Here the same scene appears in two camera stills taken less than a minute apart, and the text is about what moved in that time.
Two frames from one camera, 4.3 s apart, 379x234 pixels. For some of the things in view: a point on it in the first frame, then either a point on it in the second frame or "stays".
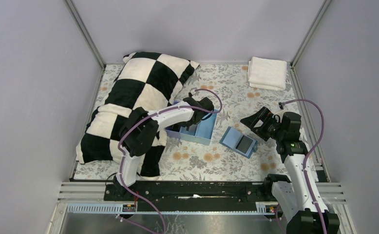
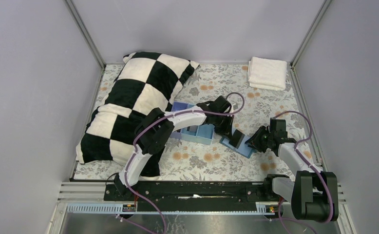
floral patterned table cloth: (213, 161) stays
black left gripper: (193, 117) → (224, 126)
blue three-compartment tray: (200, 132) stays
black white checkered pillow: (149, 81) stays
